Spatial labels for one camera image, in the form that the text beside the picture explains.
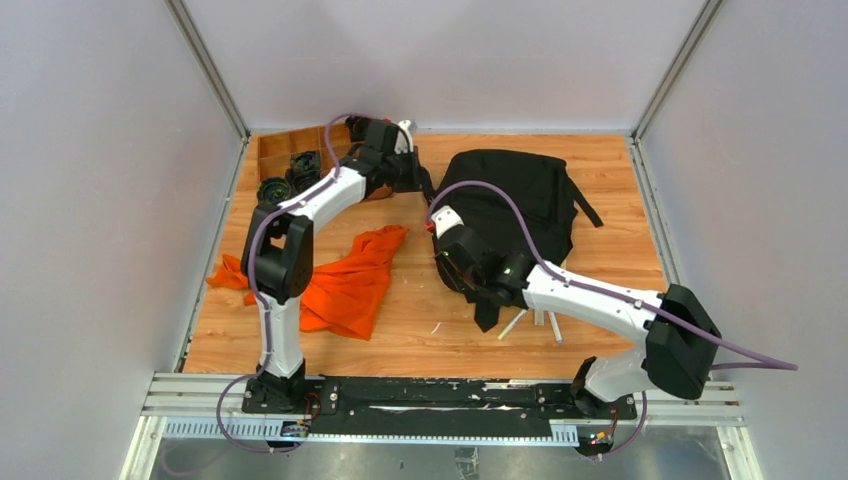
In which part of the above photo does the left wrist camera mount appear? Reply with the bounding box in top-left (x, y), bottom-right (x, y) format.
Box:
top-left (396, 119), bottom-right (417, 153)

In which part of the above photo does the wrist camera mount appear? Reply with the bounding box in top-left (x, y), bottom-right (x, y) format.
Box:
top-left (396, 119), bottom-right (417, 153)
top-left (426, 205), bottom-right (464, 239)

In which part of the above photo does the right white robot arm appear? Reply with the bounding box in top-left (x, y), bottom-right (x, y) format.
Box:
top-left (427, 222), bottom-right (720, 418)

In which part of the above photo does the dark coiled roll back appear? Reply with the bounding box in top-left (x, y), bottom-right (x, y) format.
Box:
top-left (345, 115), bottom-right (371, 143)

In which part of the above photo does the white marker pen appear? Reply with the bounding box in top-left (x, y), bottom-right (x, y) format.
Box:
top-left (547, 312), bottom-right (564, 345)

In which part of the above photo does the orange cloth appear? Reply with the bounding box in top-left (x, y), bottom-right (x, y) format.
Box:
top-left (205, 225), bottom-right (411, 343)

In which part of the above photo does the wooden compartment tray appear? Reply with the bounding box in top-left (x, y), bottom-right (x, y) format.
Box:
top-left (254, 125), bottom-right (361, 211)

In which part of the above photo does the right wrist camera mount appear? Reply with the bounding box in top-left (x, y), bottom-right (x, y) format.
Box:
top-left (426, 205), bottom-right (464, 239)

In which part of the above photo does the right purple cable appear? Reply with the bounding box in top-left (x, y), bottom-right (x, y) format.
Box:
top-left (425, 180), bottom-right (799, 460)

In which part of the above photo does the yellow-green pencil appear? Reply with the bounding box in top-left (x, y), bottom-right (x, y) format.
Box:
top-left (497, 309), bottom-right (530, 341)

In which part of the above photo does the black backpack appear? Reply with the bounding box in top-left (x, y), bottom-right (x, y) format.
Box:
top-left (425, 149), bottom-right (603, 332)

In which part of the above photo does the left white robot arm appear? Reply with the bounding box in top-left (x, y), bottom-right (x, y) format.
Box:
top-left (241, 119), bottom-right (423, 413)

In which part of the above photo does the dark coiled roll front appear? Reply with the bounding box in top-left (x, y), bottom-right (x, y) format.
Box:
top-left (256, 177), bottom-right (294, 204)

